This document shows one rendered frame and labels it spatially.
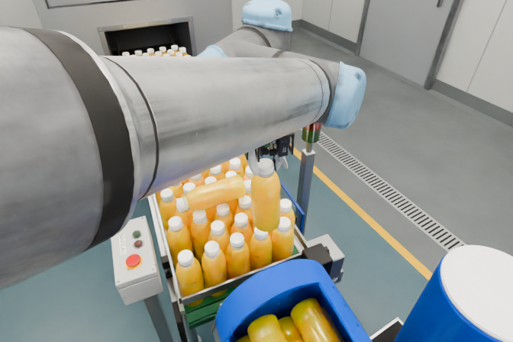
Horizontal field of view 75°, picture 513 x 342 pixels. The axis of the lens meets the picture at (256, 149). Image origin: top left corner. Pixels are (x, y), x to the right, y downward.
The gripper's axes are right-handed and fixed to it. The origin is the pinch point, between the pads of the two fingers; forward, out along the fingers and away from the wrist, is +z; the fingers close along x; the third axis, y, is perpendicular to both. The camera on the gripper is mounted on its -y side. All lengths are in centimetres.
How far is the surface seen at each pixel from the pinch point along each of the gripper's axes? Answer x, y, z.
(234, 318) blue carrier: -13.7, 22.7, 17.3
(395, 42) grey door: 256, -281, 126
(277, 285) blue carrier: -4.1, 20.8, 12.8
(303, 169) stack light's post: 24, -31, 38
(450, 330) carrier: 40, 32, 42
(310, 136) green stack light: 25.5, -29.8, 21.2
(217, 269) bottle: -14.7, 2.9, 32.6
